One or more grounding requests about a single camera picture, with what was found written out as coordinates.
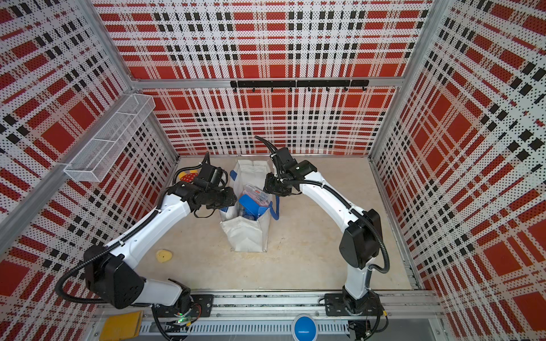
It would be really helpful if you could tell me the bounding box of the blue plastic pencil case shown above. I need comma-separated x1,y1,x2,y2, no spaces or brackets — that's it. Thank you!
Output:
239,190,272,220

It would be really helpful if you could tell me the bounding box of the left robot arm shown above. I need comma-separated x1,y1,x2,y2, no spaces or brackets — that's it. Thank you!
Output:
55,155,237,311

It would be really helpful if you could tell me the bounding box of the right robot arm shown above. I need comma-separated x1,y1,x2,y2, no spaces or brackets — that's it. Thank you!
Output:
256,136,390,316

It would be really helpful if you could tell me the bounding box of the yellow red plush toy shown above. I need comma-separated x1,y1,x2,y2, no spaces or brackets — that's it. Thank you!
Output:
177,170,199,183

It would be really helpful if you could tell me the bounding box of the yellow sponge piece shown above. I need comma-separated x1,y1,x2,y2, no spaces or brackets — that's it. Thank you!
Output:
156,249,173,264

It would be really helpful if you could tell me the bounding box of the blue round button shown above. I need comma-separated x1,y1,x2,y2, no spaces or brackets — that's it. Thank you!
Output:
291,314,318,341

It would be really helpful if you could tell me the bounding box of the yellow box at base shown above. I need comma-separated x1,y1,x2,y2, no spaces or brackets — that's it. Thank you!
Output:
99,311,144,341

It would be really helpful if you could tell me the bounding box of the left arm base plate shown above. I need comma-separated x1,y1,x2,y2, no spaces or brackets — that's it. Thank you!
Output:
152,294,214,319

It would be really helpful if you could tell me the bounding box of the black hook rail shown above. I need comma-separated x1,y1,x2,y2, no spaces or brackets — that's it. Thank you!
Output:
230,79,370,91

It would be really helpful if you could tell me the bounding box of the white wire mesh basket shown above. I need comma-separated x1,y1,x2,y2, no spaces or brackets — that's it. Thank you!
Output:
64,94,155,183

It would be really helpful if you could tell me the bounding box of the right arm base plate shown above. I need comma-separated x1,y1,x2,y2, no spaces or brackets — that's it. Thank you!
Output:
324,291,384,317

